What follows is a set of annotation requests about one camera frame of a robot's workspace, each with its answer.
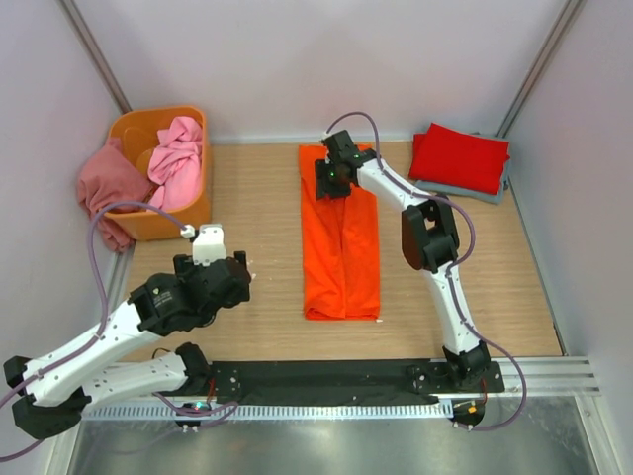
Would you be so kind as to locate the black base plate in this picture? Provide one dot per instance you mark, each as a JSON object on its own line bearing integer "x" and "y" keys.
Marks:
{"x": 341, "y": 383}

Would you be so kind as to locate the corner aluminium post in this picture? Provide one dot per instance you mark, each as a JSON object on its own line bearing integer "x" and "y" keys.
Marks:
{"x": 562, "y": 25}
{"x": 90, "y": 45}

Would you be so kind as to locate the white slotted cable duct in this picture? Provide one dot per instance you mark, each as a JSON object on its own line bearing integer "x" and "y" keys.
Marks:
{"x": 154, "y": 411}

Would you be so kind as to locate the right corner aluminium post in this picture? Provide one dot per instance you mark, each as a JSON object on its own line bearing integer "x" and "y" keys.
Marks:
{"x": 562, "y": 25}

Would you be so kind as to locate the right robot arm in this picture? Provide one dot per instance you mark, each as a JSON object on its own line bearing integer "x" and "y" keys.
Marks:
{"x": 429, "y": 242}

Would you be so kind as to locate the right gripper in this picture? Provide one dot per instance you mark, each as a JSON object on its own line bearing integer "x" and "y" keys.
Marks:
{"x": 321, "y": 186}

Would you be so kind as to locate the folded red t-shirt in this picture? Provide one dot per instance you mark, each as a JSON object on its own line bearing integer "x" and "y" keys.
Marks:
{"x": 460, "y": 158}

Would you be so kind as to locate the light pink crumpled shirt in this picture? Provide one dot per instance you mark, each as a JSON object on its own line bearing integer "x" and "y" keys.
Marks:
{"x": 175, "y": 165}

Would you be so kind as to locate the dusty pink crumpled shirt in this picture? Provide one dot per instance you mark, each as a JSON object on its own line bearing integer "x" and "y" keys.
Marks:
{"x": 105, "y": 178}

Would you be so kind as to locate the orange t-shirt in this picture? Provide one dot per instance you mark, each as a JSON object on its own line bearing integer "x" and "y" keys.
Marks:
{"x": 341, "y": 249}

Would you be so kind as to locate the folded grey t-shirt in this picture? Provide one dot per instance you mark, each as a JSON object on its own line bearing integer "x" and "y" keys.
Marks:
{"x": 487, "y": 193}

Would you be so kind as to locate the orange plastic basket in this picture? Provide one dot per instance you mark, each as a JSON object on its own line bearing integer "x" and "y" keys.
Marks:
{"x": 137, "y": 131}

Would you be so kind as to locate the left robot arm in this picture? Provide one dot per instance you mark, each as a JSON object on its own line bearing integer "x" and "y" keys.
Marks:
{"x": 53, "y": 392}

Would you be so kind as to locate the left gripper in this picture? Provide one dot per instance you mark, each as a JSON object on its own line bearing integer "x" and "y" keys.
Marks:
{"x": 186, "y": 268}

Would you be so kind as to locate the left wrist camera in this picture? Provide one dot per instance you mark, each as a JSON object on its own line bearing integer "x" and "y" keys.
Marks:
{"x": 208, "y": 243}

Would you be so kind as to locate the left corner aluminium post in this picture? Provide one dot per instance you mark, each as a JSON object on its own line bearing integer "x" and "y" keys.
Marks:
{"x": 90, "y": 45}

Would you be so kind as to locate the aluminium rail frame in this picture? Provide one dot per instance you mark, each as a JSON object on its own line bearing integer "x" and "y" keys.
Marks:
{"x": 525, "y": 415}

